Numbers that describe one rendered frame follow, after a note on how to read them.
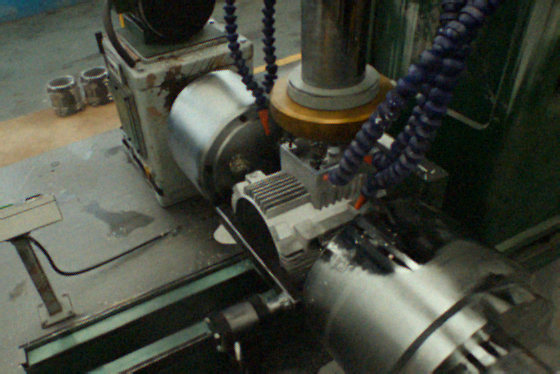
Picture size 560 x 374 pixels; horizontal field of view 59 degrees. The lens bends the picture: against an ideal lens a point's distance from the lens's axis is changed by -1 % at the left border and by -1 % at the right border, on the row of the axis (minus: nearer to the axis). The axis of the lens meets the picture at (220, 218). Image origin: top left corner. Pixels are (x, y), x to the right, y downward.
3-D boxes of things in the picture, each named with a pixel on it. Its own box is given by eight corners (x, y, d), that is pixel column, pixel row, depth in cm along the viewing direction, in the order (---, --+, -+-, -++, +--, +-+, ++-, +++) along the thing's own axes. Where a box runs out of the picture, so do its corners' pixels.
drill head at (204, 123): (241, 128, 129) (233, 35, 113) (323, 201, 103) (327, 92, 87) (153, 159, 122) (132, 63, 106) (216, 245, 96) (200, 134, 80)
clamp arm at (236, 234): (309, 309, 72) (229, 214, 90) (309, 295, 70) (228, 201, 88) (288, 318, 71) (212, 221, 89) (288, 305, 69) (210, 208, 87)
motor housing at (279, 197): (321, 210, 100) (324, 130, 88) (383, 268, 87) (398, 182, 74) (234, 247, 95) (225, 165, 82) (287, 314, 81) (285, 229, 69)
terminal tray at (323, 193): (337, 157, 87) (339, 122, 83) (377, 187, 80) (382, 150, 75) (279, 180, 84) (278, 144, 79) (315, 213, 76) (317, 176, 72)
